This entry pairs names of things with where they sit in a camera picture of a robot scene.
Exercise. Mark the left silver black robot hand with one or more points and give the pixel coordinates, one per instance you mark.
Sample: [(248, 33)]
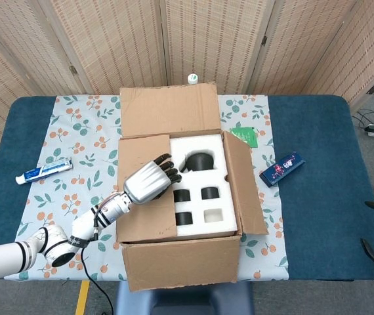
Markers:
[(147, 182)]

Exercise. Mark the red-topped cardboard box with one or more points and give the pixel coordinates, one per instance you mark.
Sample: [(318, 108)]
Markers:
[(180, 265)]

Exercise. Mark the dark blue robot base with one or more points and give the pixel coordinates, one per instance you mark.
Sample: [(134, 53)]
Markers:
[(183, 302)]

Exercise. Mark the black cup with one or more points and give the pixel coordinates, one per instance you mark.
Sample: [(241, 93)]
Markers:
[(184, 218), (210, 193), (182, 196)]

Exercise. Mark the black teapot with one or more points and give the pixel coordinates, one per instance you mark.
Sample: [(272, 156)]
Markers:
[(200, 161)]

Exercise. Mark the white foam insert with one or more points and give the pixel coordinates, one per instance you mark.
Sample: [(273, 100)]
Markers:
[(200, 141)]

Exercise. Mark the floral print tablecloth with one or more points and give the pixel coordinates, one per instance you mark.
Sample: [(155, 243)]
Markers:
[(75, 131)]

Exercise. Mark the blue white toothpaste tube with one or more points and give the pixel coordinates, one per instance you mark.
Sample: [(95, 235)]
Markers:
[(42, 171)]

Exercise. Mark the green sachet packet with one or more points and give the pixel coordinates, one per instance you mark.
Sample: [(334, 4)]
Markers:
[(247, 135)]

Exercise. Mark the clear plastic water bottle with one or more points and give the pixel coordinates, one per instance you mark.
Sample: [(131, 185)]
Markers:
[(193, 78)]

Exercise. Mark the dark blue small carton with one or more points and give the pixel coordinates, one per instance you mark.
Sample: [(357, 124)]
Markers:
[(282, 169)]

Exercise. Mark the bamboo folding screen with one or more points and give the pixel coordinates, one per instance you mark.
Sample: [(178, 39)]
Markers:
[(124, 42)]

